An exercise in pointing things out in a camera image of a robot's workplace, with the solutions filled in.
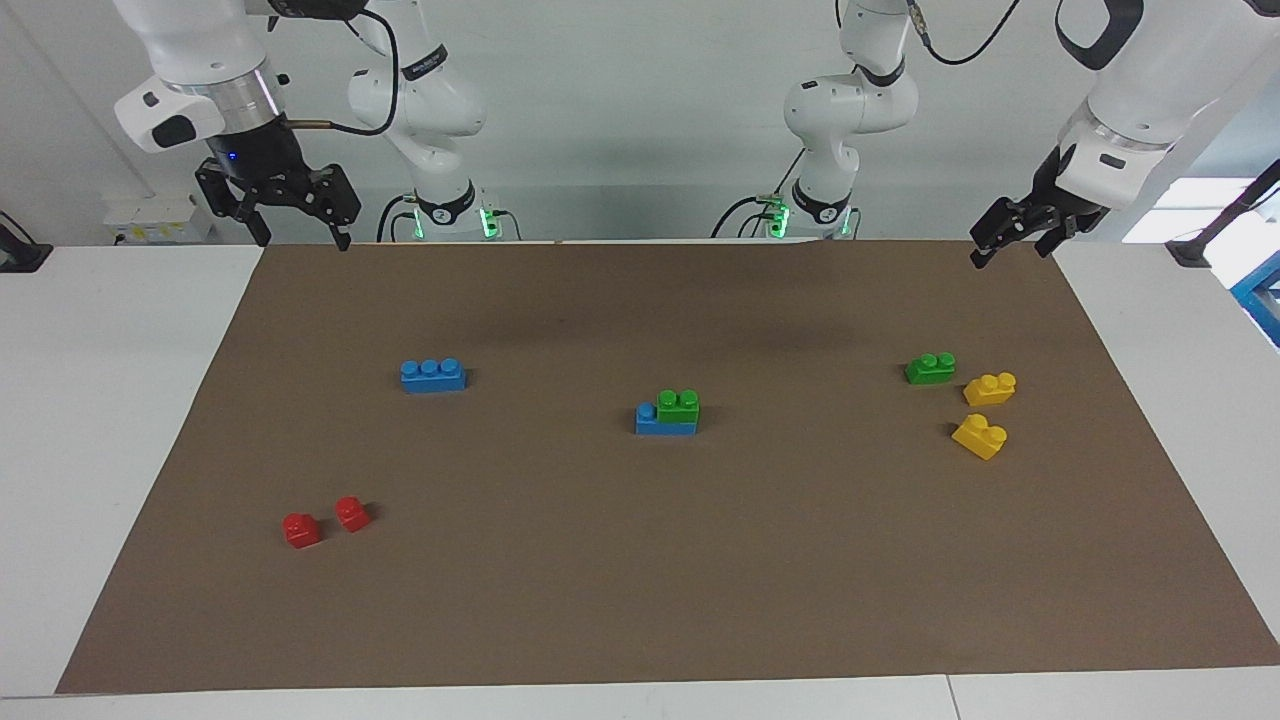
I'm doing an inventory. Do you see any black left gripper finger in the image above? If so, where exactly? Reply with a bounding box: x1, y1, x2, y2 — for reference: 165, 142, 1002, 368
969, 198, 1019, 269
1036, 215, 1083, 259

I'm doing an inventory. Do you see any blue three-stud toy brick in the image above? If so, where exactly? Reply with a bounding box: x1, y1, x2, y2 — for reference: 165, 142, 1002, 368
635, 401, 699, 437
400, 358, 468, 394

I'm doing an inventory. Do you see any yellow two-stud toy brick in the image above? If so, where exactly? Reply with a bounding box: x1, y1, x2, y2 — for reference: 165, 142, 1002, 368
963, 372, 1018, 407
951, 413, 1009, 461

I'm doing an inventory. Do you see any black table clamp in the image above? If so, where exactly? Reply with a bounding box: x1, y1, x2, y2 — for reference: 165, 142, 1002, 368
0, 212, 54, 273

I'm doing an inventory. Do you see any brown paper table mat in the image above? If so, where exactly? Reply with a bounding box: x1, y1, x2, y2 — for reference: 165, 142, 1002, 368
55, 240, 1280, 696

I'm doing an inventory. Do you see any white wall socket box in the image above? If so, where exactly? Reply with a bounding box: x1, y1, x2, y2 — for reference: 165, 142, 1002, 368
104, 195, 213, 245

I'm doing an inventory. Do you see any black stand bracket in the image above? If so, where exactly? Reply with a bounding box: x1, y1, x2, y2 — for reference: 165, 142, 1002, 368
1165, 160, 1280, 268

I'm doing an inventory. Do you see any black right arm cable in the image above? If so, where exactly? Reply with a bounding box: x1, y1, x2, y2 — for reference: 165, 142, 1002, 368
290, 8, 402, 137

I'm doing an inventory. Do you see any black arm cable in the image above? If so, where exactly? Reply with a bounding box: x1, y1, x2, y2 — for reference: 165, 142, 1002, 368
290, 8, 402, 137
905, 0, 1023, 67

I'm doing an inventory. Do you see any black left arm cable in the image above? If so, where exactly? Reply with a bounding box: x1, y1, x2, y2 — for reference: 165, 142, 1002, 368
905, 0, 1023, 67

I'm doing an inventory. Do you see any blue frame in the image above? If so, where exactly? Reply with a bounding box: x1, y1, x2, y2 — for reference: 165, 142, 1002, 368
1229, 250, 1280, 349

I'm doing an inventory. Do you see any black left base cable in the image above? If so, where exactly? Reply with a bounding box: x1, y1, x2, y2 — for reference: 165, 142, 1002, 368
712, 150, 806, 239

